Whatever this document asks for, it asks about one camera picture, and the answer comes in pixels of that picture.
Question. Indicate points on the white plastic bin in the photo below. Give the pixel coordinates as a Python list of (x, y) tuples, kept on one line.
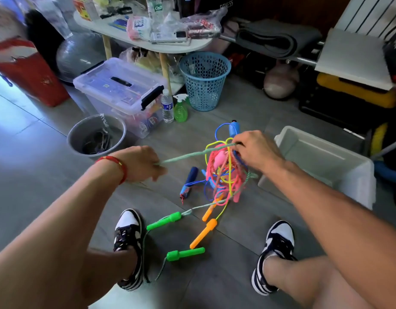
[(352, 183)]

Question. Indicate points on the black white right shoe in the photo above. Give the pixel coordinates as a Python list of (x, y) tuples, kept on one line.
[(278, 238)]

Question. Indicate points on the white round table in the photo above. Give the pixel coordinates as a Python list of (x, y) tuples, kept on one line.
[(114, 32)]

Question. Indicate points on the person's right forearm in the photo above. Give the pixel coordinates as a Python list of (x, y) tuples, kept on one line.
[(339, 222)]

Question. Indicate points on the person's left leg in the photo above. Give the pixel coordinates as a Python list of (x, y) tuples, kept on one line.
[(101, 273)]

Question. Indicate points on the black white shoe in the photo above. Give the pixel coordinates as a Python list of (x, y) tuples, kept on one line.
[(278, 238), (128, 222)]

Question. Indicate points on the person's leg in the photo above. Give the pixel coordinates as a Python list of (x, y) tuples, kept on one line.
[(307, 283), (101, 273)]

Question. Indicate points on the person's left forearm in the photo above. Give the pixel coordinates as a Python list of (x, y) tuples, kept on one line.
[(56, 241)]

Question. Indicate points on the clear plastic bag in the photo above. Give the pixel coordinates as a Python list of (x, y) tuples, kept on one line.
[(204, 23)]

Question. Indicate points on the person's left hand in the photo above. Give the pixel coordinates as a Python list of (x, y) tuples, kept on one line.
[(143, 164)]

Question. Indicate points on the large plastic water bottle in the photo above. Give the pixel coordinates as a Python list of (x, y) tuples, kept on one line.
[(154, 6)]

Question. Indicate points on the person's right hand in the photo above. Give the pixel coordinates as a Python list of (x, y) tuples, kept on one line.
[(259, 151)]

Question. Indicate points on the grey metal basin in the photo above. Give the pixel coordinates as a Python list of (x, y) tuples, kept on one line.
[(79, 135)]

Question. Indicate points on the yellow black case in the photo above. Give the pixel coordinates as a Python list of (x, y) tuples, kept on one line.
[(352, 91)]

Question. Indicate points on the small plastic water bottle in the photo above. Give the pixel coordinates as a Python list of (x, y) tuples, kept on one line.
[(167, 109)]

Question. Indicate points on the pink white packet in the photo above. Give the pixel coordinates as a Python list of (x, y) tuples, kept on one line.
[(138, 27)]

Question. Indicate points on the clear bin with black latches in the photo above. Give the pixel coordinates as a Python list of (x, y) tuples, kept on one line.
[(108, 83)]

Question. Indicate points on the person's right leg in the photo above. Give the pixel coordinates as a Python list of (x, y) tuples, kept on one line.
[(307, 283)]

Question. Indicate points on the white plastic bag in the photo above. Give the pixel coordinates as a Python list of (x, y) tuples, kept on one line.
[(55, 16)]

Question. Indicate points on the grey flat board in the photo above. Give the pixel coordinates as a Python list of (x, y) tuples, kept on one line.
[(352, 58)]

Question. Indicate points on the blue mesh plastic basket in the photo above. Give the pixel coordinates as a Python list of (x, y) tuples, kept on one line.
[(204, 80)]

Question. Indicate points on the green spray bottle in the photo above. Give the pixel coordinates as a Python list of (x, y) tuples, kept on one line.
[(180, 112)]

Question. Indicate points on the brown ball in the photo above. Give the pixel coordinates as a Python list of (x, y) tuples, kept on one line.
[(281, 81)]

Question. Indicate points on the grey exercise ball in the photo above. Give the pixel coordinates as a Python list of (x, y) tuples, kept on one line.
[(79, 58)]

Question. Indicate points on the grey folded mat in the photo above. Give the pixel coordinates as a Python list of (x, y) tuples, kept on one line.
[(278, 38)]

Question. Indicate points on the multicoloured hula hoop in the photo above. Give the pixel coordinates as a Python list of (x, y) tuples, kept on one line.
[(388, 171)]

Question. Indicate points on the white radiator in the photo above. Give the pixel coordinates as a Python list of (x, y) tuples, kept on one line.
[(368, 13)]

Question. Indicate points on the black white left shoe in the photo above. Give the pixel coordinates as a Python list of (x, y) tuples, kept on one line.
[(128, 222)]

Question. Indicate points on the red bag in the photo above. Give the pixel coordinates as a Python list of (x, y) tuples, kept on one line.
[(30, 77)]

